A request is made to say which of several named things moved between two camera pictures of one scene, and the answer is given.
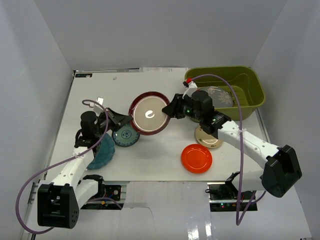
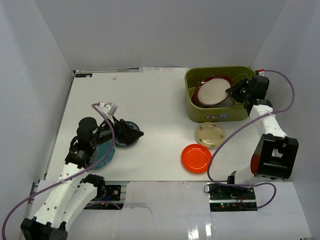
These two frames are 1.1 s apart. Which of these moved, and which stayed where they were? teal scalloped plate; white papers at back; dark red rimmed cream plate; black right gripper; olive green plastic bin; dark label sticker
Moved: black right gripper; dark red rimmed cream plate
Stayed: teal scalloped plate; dark label sticker; white papers at back; olive green plastic bin
